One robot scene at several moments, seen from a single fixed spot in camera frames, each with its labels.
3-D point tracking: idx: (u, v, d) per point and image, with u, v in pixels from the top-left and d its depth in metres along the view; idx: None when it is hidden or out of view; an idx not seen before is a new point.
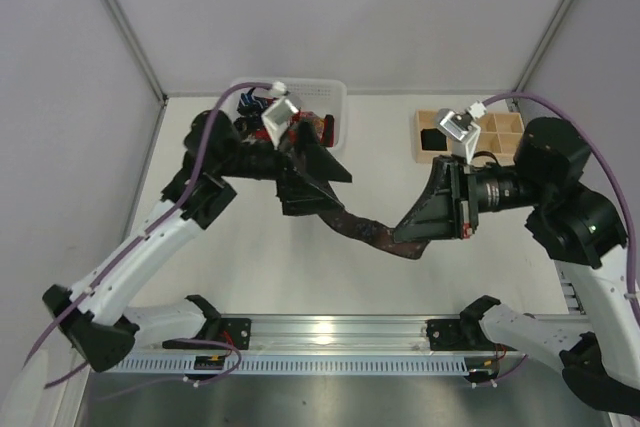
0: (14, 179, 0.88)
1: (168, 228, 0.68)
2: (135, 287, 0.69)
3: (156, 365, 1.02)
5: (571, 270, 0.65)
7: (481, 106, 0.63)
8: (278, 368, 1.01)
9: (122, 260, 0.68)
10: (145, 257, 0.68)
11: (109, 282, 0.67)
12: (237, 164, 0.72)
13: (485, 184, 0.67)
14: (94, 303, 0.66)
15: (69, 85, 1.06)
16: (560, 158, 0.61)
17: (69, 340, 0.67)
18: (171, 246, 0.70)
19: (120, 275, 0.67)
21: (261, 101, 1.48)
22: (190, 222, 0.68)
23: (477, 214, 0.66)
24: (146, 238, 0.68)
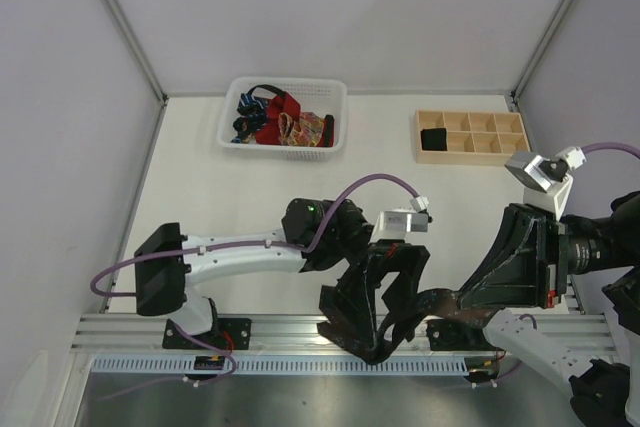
0: (14, 176, 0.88)
1: (284, 252, 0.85)
2: (223, 272, 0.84)
3: (157, 365, 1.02)
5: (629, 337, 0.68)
7: (577, 155, 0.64)
8: (278, 369, 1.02)
9: (237, 248, 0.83)
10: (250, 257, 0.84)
11: (218, 257, 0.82)
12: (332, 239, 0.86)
13: (574, 243, 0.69)
14: (199, 262, 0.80)
15: (69, 83, 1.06)
16: None
17: (146, 276, 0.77)
18: (268, 265, 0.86)
19: (227, 257, 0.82)
21: (262, 101, 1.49)
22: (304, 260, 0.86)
23: (564, 283, 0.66)
24: (266, 246, 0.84)
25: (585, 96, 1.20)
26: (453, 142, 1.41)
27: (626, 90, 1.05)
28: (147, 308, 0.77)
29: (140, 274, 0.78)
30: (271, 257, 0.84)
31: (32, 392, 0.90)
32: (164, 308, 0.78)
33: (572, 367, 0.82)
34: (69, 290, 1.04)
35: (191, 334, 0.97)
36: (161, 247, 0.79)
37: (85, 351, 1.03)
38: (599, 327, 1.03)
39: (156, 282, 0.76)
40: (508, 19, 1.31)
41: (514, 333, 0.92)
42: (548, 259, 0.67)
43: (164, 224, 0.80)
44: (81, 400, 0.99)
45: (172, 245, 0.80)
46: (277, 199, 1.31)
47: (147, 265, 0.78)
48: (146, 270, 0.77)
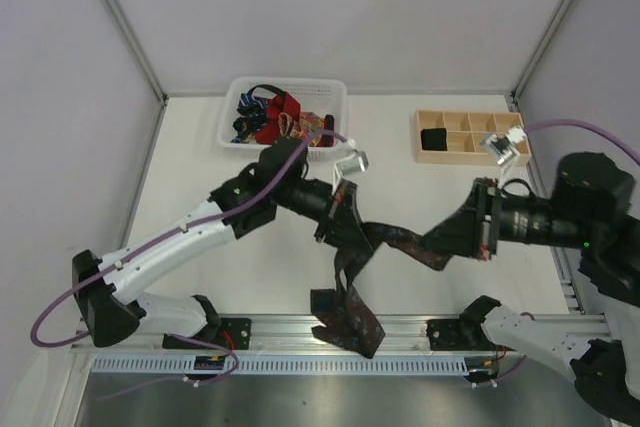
0: (14, 176, 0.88)
1: (207, 228, 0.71)
2: (158, 272, 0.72)
3: (156, 365, 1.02)
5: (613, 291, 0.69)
7: (519, 131, 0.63)
8: (278, 368, 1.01)
9: (153, 247, 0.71)
10: (174, 248, 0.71)
11: (139, 263, 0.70)
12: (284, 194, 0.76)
13: (513, 212, 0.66)
14: (120, 279, 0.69)
15: (69, 82, 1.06)
16: (605, 193, 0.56)
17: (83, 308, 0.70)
18: (201, 245, 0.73)
19: (149, 260, 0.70)
21: (262, 101, 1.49)
22: (228, 230, 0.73)
23: (496, 237, 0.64)
24: (184, 231, 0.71)
25: (585, 96, 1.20)
26: (453, 142, 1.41)
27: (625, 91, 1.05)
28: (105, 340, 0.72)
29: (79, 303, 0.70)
30: (195, 239, 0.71)
31: (31, 393, 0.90)
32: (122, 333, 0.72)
33: (571, 350, 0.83)
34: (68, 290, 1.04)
35: (189, 336, 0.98)
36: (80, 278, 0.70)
37: (84, 352, 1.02)
38: (599, 327, 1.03)
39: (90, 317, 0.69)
40: (507, 19, 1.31)
41: (513, 328, 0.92)
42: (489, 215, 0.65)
43: (77, 253, 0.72)
44: (81, 400, 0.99)
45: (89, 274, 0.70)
46: None
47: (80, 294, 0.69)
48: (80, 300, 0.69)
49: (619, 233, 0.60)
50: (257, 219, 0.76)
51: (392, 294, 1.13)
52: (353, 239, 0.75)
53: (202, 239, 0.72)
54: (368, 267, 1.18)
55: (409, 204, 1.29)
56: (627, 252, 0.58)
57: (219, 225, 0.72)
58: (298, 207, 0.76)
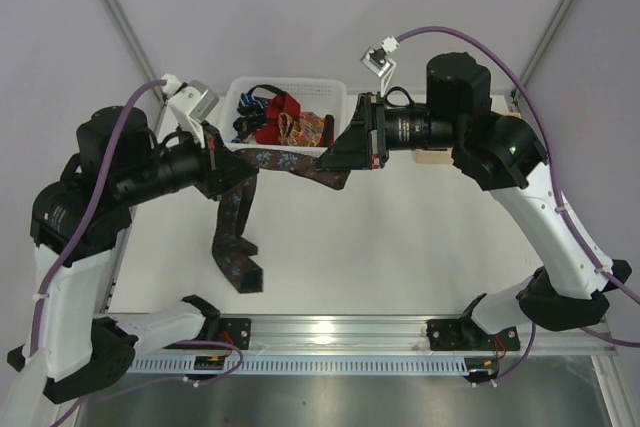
0: (14, 177, 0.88)
1: (60, 282, 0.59)
2: (75, 334, 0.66)
3: (157, 365, 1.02)
5: (508, 202, 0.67)
7: (393, 40, 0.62)
8: (278, 368, 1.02)
9: (44, 325, 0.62)
10: (59, 312, 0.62)
11: (48, 347, 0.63)
12: (135, 187, 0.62)
13: (396, 120, 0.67)
14: (45, 370, 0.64)
15: (69, 84, 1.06)
16: (463, 85, 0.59)
17: None
18: (76, 290, 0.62)
19: (52, 338, 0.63)
21: (262, 101, 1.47)
22: (80, 262, 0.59)
23: (385, 145, 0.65)
24: (47, 297, 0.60)
25: (581, 96, 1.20)
26: None
27: (619, 89, 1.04)
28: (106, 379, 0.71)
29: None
30: (65, 293, 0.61)
31: None
32: (116, 367, 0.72)
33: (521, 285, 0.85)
34: None
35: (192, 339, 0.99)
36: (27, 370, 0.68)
37: None
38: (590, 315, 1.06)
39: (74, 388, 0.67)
40: (506, 19, 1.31)
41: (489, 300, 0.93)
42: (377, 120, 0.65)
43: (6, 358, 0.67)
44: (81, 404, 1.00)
45: None
46: (276, 199, 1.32)
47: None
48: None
49: (487, 129, 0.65)
50: (108, 235, 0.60)
51: (390, 295, 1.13)
52: (232, 174, 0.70)
53: (67, 288, 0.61)
54: (366, 267, 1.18)
55: (408, 205, 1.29)
56: (487, 139, 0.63)
57: (64, 272, 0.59)
58: (167, 183, 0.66)
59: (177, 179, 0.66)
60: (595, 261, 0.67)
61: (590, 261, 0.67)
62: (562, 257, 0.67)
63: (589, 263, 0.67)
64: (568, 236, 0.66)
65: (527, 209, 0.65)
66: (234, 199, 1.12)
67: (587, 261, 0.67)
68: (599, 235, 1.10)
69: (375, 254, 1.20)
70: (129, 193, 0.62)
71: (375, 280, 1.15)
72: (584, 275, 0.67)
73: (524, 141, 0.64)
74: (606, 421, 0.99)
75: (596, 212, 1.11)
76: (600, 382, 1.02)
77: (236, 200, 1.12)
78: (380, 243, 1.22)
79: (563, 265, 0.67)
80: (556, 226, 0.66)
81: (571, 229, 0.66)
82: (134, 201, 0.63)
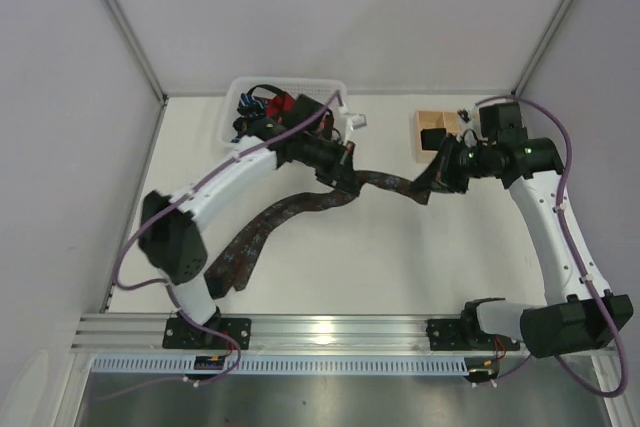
0: (15, 179, 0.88)
1: (256, 158, 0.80)
2: (218, 205, 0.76)
3: (157, 364, 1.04)
5: (519, 198, 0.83)
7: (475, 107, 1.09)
8: (278, 368, 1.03)
9: (221, 176, 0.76)
10: (235, 177, 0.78)
11: (208, 191, 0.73)
12: (299, 149, 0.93)
13: (461, 150, 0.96)
14: (195, 204, 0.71)
15: (70, 84, 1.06)
16: (493, 112, 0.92)
17: (154, 243, 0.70)
18: (248, 176, 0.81)
19: (217, 189, 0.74)
21: (262, 101, 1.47)
22: (272, 156, 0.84)
23: (445, 165, 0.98)
24: (238, 161, 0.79)
25: (581, 96, 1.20)
26: None
27: (620, 89, 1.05)
28: (183, 276, 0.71)
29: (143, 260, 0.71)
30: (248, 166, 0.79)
31: (31, 393, 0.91)
32: (194, 267, 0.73)
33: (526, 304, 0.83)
34: (68, 290, 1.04)
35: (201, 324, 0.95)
36: (149, 213, 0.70)
37: (85, 351, 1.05)
38: None
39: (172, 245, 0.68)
40: (507, 19, 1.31)
41: (505, 304, 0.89)
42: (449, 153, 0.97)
43: (144, 196, 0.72)
44: (81, 401, 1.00)
45: (158, 207, 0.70)
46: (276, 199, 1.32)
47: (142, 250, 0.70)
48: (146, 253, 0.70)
49: None
50: (283, 158, 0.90)
51: (390, 295, 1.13)
52: (348, 180, 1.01)
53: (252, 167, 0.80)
54: (367, 266, 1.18)
55: (408, 205, 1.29)
56: (508, 144, 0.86)
57: (262, 153, 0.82)
58: (305, 156, 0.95)
59: (316, 158, 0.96)
60: (581, 268, 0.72)
61: (575, 264, 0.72)
62: (549, 252, 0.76)
63: (574, 266, 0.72)
64: (558, 231, 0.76)
65: (527, 201, 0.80)
66: (287, 213, 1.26)
67: (573, 265, 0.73)
68: (598, 235, 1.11)
69: (375, 253, 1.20)
70: (299, 152, 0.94)
71: (376, 280, 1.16)
72: (566, 274, 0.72)
73: (545, 155, 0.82)
74: (606, 421, 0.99)
75: (596, 212, 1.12)
76: (600, 382, 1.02)
77: (291, 212, 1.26)
78: (380, 243, 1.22)
79: (549, 260, 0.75)
80: (547, 219, 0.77)
81: (562, 226, 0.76)
82: (296, 158, 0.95)
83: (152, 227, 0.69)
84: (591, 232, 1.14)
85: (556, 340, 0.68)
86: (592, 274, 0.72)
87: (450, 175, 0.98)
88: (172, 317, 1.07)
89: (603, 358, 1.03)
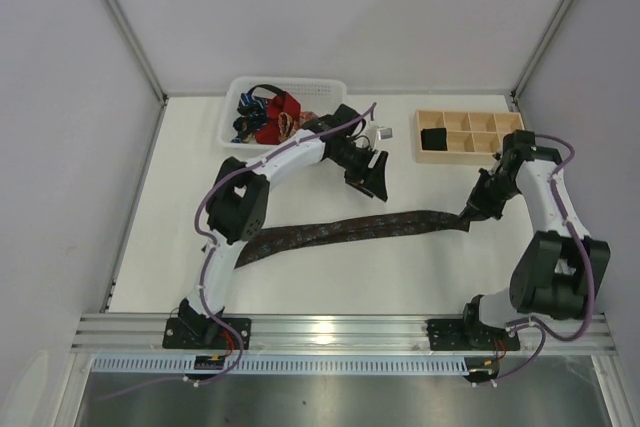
0: (14, 179, 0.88)
1: (311, 144, 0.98)
2: (279, 177, 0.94)
3: (157, 364, 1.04)
5: (521, 179, 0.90)
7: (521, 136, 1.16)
8: (278, 368, 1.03)
9: (284, 154, 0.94)
10: (294, 156, 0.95)
11: (276, 163, 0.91)
12: (339, 150, 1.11)
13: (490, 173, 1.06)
14: (266, 170, 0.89)
15: (69, 84, 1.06)
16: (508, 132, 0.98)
17: (228, 199, 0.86)
18: (301, 159, 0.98)
19: (282, 163, 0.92)
21: (262, 101, 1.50)
22: (321, 148, 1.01)
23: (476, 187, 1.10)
24: (298, 144, 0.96)
25: (580, 96, 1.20)
26: (453, 142, 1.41)
27: (619, 90, 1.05)
28: (245, 234, 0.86)
29: (212, 217, 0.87)
30: (304, 150, 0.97)
31: (31, 393, 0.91)
32: (253, 229, 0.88)
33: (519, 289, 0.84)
34: (68, 290, 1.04)
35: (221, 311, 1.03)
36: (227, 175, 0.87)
37: (85, 351, 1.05)
38: (599, 327, 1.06)
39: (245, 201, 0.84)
40: (507, 19, 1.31)
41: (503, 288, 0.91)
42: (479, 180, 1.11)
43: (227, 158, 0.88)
44: (81, 400, 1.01)
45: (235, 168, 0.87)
46: (276, 199, 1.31)
47: (213, 207, 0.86)
48: (217, 207, 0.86)
49: None
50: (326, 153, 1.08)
51: (390, 295, 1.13)
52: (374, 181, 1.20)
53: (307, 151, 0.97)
54: (367, 266, 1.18)
55: (409, 205, 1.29)
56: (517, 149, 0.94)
57: (316, 144, 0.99)
58: (340, 156, 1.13)
59: (350, 160, 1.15)
60: (563, 212, 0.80)
61: (559, 210, 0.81)
62: (539, 208, 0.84)
63: (557, 213, 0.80)
64: (548, 193, 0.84)
65: (526, 176, 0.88)
66: (322, 230, 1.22)
67: (558, 212, 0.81)
68: (598, 235, 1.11)
69: (376, 253, 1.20)
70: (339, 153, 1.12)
71: (376, 280, 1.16)
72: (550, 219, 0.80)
73: (547, 152, 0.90)
74: (606, 421, 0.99)
75: (595, 211, 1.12)
76: (600, 382, 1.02)
77: (326, 230, 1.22)
78: (381, 244, 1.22)
79: (540, 216, 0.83)
80: (538, 183, 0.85)
81: (553, 190, 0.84)
82: (334, 157, 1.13)
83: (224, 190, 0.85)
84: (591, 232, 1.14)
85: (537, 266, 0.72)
86: (574, 217, 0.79)
87: (481, 200, 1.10)
88: (172, 316, 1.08)
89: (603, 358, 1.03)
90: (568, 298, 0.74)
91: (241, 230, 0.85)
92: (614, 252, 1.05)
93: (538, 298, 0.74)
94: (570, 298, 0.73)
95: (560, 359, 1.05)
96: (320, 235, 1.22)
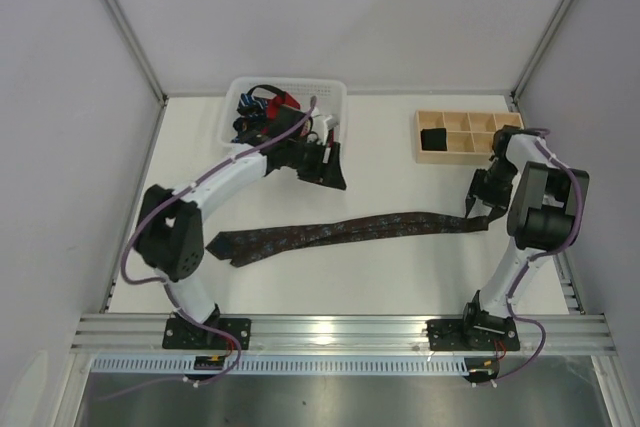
0: (13, 179, 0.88)
1: (250, 160, 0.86)
2: (216, 201, 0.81)
3: (156, 365, 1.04)
5: (514, 152, 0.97)
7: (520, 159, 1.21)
8: (278, 368, 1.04)
9: (219, 173, 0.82)
10: (231, 177, 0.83)
11: (210, 185, 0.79)
12: (281, 159, 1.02)
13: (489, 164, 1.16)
14: (197, 196, 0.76)
15: (69, 84, 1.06)
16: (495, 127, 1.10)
17: (160, 231, 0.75)
18: (240, 179, 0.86)
19: (218, 183, 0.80)
21: (262, 101, 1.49)
22: (264, 161, 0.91)
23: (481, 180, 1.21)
24: (234, 161, 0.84)
25: (580, 96, 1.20)
26: (453, 142, 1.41)
27: (619, 89, 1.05)
28: (182, 268, 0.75)
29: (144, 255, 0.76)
30: (243, 168, 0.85)
31: (31, 394, 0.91)
32: (191, 262, 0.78)
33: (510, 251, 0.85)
34: (68, 291, 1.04)
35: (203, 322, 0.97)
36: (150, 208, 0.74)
37: (85, 352, 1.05)
38: (599, 327, 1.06)
39: (177, 233, 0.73)
40: (507, 19, 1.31)
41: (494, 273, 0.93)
42: (479, 175, 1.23)
43: (147, 188, 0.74)
44: (81, 400, 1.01)
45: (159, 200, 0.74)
46: (277, 199, 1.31)
47: (143, 243, 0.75)
48: (147, 243, 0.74)
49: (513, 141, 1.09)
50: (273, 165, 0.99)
51: (390, 295, 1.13)
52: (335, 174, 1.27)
53: (247, 167, 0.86)
54: (367, 267, 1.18)
55: (408, 205, 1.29)
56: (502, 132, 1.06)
57: (257, 158, 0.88)
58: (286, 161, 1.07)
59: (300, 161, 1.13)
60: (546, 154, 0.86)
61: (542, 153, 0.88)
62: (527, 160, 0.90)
63: (541, 156, 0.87)
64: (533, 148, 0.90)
65: (514, 145, 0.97)
66: (325, 230, 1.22)
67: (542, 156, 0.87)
68: (599, 235, 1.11)
69: (376, 254, 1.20)
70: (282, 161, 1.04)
71: (376, 280, 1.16)
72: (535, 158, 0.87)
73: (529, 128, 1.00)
74: (606, 421, 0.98)
75: (596, 211, 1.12)
76: (600, 382, 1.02)
77: (328, 230, 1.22)
78: (380, 244, 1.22)
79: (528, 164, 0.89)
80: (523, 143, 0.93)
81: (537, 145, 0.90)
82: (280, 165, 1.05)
83: (153, 222, 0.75)
84: (591, 232, 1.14)
85: (526, 189, 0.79)
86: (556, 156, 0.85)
87: (485, 192, 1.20)
88: (171, 317, 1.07)
89: (603, 358, 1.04)
90: (561, 223, 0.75)
91: (177, 263, 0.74)
92: (614, 252, 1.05)
93: (529, 222, 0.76)
94: (562, 223, 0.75)
95: (560, 359, 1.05)
96: (323, 235, 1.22)
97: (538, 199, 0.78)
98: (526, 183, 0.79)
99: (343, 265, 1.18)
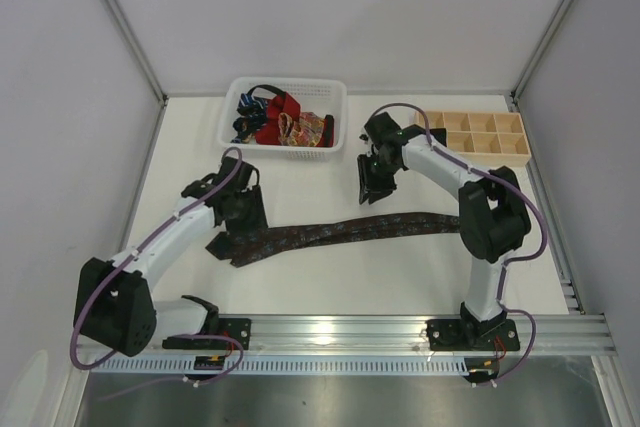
0: (14, 179, 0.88)
1: (196, 213, 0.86)
2: (161, 264, 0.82)
3: (156, 365, 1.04)
5: (418, 164, 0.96)
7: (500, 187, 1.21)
8: (278, 368, 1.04)
9: (161, 234, 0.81)
10: (177, 234, 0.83)
11: (153, 250, 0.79)
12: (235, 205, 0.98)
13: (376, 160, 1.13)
14: (141, 263, 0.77)
15: (68, 85, 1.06)
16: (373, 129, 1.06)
17: (106, 307, 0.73)
18: (189, 232, 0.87)
19: (161, 245, 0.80)
21: (262, 101, 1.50)
22: (210, 211, 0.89)
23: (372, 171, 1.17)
24: (178, 219, 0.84)
25: (579, 97, 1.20)
26: (453, 142, 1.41)
27: (618, 90, 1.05)
28: (132, 343, 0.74)
29: (91, 335, 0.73)
30: (189, 223, 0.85)
31: (31, 394, 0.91)
32: (142, 335, 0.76)
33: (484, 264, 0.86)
34: (67, 291, 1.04)
35: (196, 333, 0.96)
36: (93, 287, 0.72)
37: (85, 351, 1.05)
38: (599, 327, 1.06)
39: (124, 305, 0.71)
40: (506, 19, 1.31)
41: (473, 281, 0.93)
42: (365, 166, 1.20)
43: (85, 264, 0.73)
44: (81, 401, 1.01)
45: (102, 276, 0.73)
46: (277, 199, 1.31)
47: (87, 324, 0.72)
48: (92, 323, 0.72)
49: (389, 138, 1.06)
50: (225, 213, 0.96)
51: (390, 295, 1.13)
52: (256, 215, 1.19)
53: (192, 222, 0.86)
54: (367, 267, 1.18)
55: (408, 206, 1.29)
56: (383, 138, 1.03)
57: (203, 208, 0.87)
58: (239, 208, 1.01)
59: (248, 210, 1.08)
60: (462, 164, 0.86)
61: (458, 165, 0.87)
62: (443, 174, 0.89)
63: (457, 167, 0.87)
64: (442, 161, 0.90)
65: (413, 157, 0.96)
66: (326, 230, 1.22)
67: (455, 167, 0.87)
68: (599, 235, 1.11)
69: (376, 254, 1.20)
70: (236, 208, 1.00)
71: (376, 280, 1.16)
72: (457, 176, 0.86)
73: (409, 130, 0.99)
74: (606, 421, 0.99)
75: (596, 211, 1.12)
76: (600, 382, 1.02)
77: (329, 231, 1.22)
78: (380, 244, 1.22)
79: (447, 178, 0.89)
80: (428, 155, 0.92)
81: (442, 155, 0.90)
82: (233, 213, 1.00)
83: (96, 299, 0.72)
84: (591, 232, 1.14)
85: (479, 211, 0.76)
86: (470, 162, 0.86)
87: (376, 183, 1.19)
88: None
89: (603, 358, 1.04)
90: (517, 221, 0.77)
91: (127, 339, 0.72)
92: (614, 252, 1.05)
93: (497, 237, 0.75)
94: (517, 223, 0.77)
95: (560, 359, 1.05)
96: (323, 235, 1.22)
97: (489, 218, 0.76)
98: (474, 213, 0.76)
99: (344, 265, 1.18)
